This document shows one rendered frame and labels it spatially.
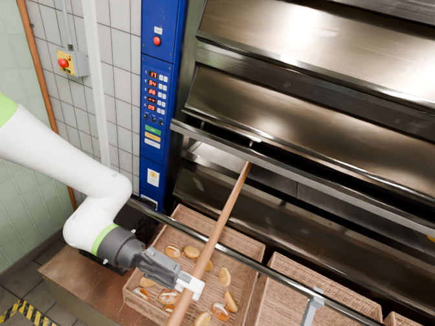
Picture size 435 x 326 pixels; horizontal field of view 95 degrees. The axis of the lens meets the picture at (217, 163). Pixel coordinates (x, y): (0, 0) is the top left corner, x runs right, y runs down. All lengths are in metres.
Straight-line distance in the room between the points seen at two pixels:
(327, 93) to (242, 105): 0.29
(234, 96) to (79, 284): 1.16
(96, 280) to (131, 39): 1.16
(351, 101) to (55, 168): 0.87
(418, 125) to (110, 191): 0.96
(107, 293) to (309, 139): 1.18
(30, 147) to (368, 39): 0.90
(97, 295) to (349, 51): 1.43
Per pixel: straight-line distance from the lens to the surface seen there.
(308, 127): 0.82
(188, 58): 0.88
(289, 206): 1.01
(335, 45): 0.78
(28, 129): 0.57
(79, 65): 1.21
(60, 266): 1.42
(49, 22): 1.37
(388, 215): 0.86
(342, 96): 0.80
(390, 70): 0.81
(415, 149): 0.94
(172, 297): 1.21
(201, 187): 1.10
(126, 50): 1.05
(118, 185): 0.67
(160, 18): 0.90
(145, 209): 0.78
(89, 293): 1.31
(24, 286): 2.11
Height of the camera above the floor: 1.77
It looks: 34 degrees down
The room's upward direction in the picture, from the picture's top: 16 degrees clockwise
